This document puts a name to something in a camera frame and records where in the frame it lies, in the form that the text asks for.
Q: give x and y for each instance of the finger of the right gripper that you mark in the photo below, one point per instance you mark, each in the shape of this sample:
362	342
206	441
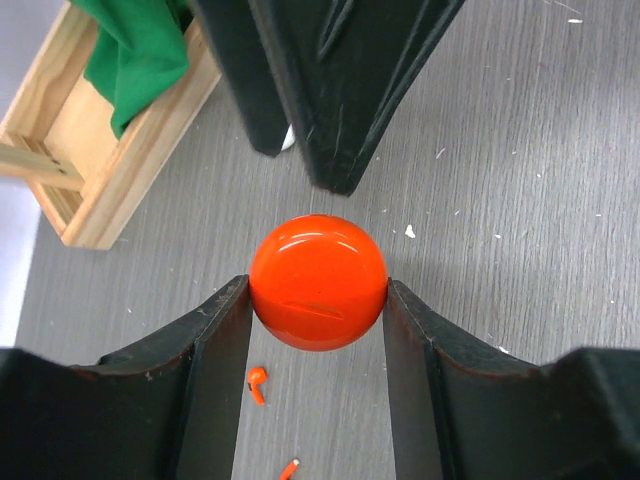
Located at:
341	69
236	46

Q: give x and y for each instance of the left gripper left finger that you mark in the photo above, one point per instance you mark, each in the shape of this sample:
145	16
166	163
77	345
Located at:
164	407

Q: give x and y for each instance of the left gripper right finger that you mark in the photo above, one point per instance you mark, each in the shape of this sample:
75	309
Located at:
462	409

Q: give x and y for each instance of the orange earbud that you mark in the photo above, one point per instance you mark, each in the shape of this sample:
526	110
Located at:
289	470
257	376

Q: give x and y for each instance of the orange earbud charging case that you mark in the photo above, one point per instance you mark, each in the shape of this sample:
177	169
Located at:
318	283

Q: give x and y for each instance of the wooden clothes rack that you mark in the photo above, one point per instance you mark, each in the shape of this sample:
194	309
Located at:
56	134

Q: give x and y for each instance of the green garment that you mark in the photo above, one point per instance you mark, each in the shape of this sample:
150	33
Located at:
140	52

